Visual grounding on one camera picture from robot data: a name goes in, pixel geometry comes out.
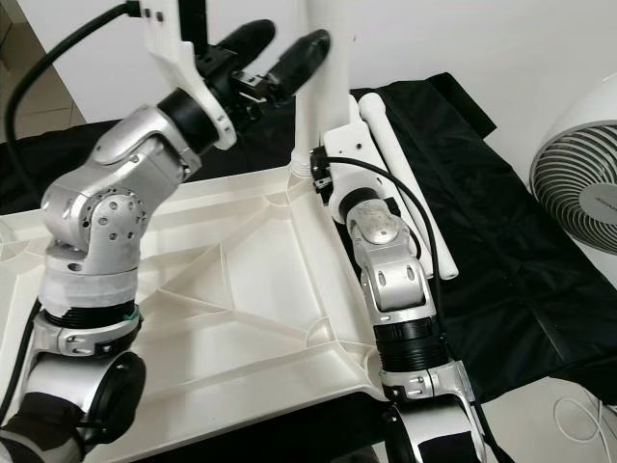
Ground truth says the white plastic table top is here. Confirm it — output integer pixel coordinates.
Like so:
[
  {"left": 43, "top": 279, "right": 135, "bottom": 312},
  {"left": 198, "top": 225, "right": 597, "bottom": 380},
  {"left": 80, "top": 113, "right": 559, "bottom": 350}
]
[{"left": 0, "top": 169, "right": 396, "bottom": 440}]

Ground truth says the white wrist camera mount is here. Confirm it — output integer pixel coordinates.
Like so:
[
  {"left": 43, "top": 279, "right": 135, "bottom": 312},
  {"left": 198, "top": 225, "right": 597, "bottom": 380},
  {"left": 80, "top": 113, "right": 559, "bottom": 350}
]
[
  {"left": 140, "top": 0, "right": 237, "bottom": 150},
  {"left": 316, "top": 121, "right": 387, "bottom": 218}
]

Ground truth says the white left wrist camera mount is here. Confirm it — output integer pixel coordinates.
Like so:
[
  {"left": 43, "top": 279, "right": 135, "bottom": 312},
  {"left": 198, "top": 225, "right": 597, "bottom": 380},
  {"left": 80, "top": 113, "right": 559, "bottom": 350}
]
[{"left": 140, "top": 0, "right": 237, "bottom": 150}]

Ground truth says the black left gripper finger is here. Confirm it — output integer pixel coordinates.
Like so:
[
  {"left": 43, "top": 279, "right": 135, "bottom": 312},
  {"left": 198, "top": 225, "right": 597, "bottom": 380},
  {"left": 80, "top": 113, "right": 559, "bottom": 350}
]
[
  {"left": 220, "top": 19, "right": 278, "bottom": 70},
  {"left": 265, "top": 27, "right": 334, "bottom": 105}
]

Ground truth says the white round fan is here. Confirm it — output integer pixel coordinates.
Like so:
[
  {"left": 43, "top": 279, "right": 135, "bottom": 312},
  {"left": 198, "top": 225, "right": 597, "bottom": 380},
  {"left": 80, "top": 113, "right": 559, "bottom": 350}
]
[{"left": 528, "top": 77, "right": 617, "bottom": 257}]

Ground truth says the black tablecloth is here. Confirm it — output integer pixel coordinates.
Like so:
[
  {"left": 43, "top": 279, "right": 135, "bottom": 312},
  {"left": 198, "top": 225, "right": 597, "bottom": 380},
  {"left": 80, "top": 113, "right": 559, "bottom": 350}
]
[{"left": 0, "top": 72, "right": 617, "bottom": 463}]

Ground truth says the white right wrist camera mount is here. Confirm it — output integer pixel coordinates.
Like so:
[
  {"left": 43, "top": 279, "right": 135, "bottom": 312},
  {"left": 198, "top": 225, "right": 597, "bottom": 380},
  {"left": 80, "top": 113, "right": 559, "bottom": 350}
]
[{"left": 316, "top": 121, "right": 387, "bottom": 218}]

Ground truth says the white plastic table leg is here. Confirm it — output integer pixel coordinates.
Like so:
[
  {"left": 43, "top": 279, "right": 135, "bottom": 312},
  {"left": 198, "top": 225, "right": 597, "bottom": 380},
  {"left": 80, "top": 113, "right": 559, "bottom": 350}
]
[
  {"left": 358, "top": 90, "right": 461, "bottom": 283},
  {"left": 292, "top": 0, "right": 355, "bottom": 186}
]

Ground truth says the white floor cable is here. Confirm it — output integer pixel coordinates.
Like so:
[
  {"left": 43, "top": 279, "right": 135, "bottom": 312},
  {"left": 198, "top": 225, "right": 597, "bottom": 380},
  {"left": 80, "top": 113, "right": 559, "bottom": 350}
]
[{"left": 554, "top": 395, "right": 617, "bottom": 445}]

